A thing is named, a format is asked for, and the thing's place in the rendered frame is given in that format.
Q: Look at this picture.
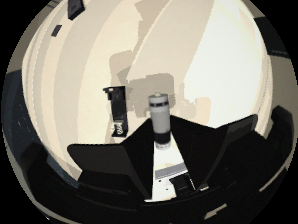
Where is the grey cylindrical battery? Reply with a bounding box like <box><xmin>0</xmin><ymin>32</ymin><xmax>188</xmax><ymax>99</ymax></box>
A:
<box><xmin>148</xmin><ymin>92</ymin><xmax>172</xmax><ymax>151</ymax></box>

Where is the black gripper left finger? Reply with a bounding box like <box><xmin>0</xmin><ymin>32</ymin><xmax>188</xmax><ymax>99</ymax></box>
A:
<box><xmin>67</xmin><ymin>119</ymin><xmax>154</xmax><ymax>200</ymax></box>

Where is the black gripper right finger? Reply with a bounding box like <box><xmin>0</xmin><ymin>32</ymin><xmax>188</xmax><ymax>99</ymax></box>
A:
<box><xmin>170</xmin><ymin>115</ymin><xmax>258</xmax><ymax>190</ymax></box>

